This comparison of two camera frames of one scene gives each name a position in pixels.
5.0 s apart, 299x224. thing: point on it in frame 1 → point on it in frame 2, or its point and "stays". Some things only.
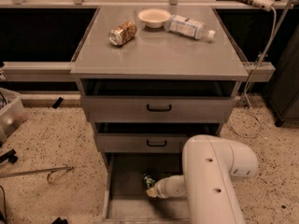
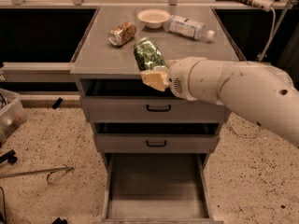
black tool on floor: (10, 156) stays
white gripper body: (161, 188) → (178, 77)
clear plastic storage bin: (13, 114) stays
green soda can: (148, 180) → (148, 54)
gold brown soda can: (122, 34) stays
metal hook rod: (49, 171) stays
